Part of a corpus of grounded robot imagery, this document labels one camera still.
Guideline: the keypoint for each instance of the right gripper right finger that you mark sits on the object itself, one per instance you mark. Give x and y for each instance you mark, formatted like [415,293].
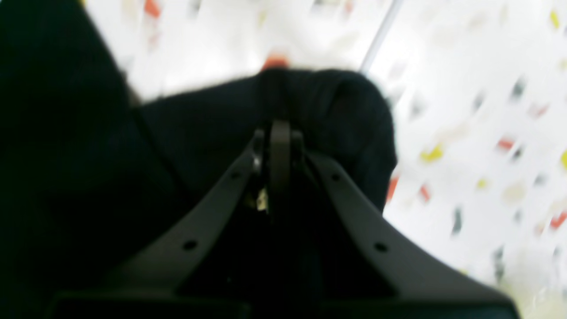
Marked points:
[405,282]

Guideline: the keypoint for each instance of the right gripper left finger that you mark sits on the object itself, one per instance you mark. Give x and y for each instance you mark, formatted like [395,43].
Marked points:
[146,286]

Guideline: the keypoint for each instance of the black t-shirt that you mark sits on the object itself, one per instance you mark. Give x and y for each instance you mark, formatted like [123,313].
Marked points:
[87,180]

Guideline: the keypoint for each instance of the terrazzo patterned tablecloth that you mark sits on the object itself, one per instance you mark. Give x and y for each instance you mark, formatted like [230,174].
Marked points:
[478,95]

